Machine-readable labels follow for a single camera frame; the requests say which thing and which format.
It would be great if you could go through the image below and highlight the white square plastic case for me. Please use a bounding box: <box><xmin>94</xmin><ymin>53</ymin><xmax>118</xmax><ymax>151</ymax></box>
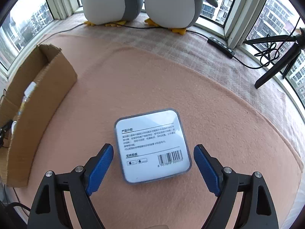
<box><xmin>114</xmin><ymin>108</ymin><xmax>192</xmax><ymax>184</ymax></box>

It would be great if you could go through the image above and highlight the pink felt mat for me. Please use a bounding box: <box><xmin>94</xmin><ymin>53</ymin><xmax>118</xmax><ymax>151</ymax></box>
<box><xmin>4</xmin><ymin>11</ymin><xmax>305</xmax><ymax>229</ymax></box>

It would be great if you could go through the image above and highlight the brown cardboard box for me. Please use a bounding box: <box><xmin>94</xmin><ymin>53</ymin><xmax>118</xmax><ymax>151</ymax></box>
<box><xmin>1</xmin><ymin>44</ymin><xmax>78</xmax><ymax>188</ymax></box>

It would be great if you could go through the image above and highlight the large plush penguin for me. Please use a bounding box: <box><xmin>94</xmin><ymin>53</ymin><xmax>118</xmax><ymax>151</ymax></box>
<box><xmin>82</xmin><ymin>0</ymin><xmax>144</xmax><ymax>26</ymax></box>

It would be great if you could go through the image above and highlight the small plush penguin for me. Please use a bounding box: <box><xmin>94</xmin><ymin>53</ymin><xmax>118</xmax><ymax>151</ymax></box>
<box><xmin>144</xmin><ymin>0</ymin><xmax>218</xmax><ymax>35</ymax></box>

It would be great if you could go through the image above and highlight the long black cable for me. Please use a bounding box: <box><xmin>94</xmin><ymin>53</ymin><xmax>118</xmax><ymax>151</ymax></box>
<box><xmin>48</xmin><ymin>16</ymin><xmax>302</xmax><ymax>70</ymax></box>

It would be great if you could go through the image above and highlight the black inline cable hub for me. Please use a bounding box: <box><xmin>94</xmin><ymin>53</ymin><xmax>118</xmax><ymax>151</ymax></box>
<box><xmin>207</xmin><ymin>37</ymin><xmax>235</xmax><ymax>59</ymax></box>

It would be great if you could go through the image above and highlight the black camera tripod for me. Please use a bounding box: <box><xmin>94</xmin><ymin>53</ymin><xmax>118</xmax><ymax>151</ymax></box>
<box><xmin>245</xmin><ymin>27</ymin><xmax>304</xmax><ymax>89</ymax></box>

